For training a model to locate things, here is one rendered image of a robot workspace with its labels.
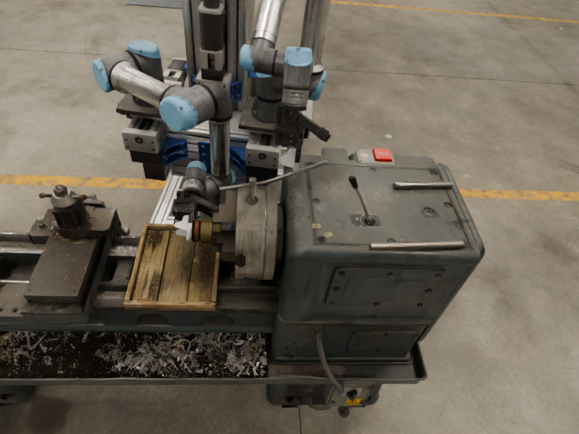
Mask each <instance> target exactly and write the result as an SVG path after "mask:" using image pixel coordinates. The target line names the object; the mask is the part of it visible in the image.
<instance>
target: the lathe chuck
mask: <svg viewBox="0 0 579 434"><path fill-rule="evenodd" d="M248 191H249V187H246V188H240V189H238V196H237V212H236V232H235V256H238V255H239V254H244V256H245V264H243V266H239V265H238V264H235V265H234V277H235V279H247V278H250V279H254V280H262V279H263V274H264V263H265V229H266V187H265V186H256V195H255V196H254V197H256V198H257V201H256V202H255V203H249V202H247V201H246V198H247V197H249V195H248Z"/></svg>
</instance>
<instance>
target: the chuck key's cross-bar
mask: <svg viewBox="0 0 579 434"><path fill-rule="evenodd" d="M324 164H327V160H325V161H322V162H319V163H317V164H312V165H310V166H307V167H304V168H301V169H299V170H296V171H292V172H290V173H287V174H284V175H281V176H279V177H274V178H272V179H269V180H266V181H260V182H256V186H259V185H265V184H269V183H274V182H276V181H279V180H281V179H284V178H286V177H291V176H294V175H296V174H299V173H302V172H304V171H309V170H312V169H314V168H316V167H319V166H322V165H324ZM246 187H250V184H249V183H242V184H236V185H230V186H224V187H220V188H219V191H223V190H229V189H240V188H246Z"/></svg>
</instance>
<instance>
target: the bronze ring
mask: <svg viewBox="0 0 579 434"><path fill-rule="evenodd" d="M212 232H221V222H213V217H211V219H202V220H193V223H192V241H193V242H199V241H201V243H202V244H210V245H211V233H212Z"/></svg>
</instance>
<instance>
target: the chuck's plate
mask: <svg viewBox="0 0 579 434"><path fill-rule="evenodd" d="M265 187H266V229H265V263H264V274H263V280H272V279H273V276H274V272H275V264H276V254H277V188H276V187H271V186H265Z"/></svg>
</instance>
